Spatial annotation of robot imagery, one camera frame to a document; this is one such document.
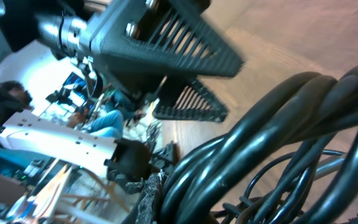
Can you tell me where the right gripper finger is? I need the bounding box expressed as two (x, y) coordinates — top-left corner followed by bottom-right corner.
(129, 170), (167, 224)

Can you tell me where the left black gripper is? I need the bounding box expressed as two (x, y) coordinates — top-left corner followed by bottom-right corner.
(0, 1), (128, 62)

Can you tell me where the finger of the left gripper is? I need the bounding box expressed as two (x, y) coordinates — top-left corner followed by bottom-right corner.
(153, 77), (228, 123)
(90, 0), (244, 93)

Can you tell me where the person in blue jeans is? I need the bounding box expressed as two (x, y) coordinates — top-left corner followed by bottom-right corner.
(88, 90), (147, 139)

